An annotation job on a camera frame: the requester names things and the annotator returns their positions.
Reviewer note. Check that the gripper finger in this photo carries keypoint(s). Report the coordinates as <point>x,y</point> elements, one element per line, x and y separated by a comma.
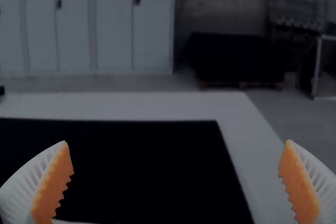
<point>307,182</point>
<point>39,182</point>

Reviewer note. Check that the black mat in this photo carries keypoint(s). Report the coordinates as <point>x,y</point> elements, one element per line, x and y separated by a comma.
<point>131,171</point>

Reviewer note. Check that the black bag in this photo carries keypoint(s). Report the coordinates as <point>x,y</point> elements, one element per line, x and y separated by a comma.
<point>1,90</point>

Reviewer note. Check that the black crate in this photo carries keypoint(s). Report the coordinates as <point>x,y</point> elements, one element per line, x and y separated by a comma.
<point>236,58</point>

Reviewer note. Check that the grey cupboard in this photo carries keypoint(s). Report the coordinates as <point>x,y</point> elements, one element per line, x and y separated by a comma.
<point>152,30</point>
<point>73,24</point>
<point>11,24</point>

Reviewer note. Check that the grey metal rack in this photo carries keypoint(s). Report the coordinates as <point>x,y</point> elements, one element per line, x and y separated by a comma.
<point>296,6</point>

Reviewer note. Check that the aluminium frame cart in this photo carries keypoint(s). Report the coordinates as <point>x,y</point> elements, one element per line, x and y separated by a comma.
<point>319,64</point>

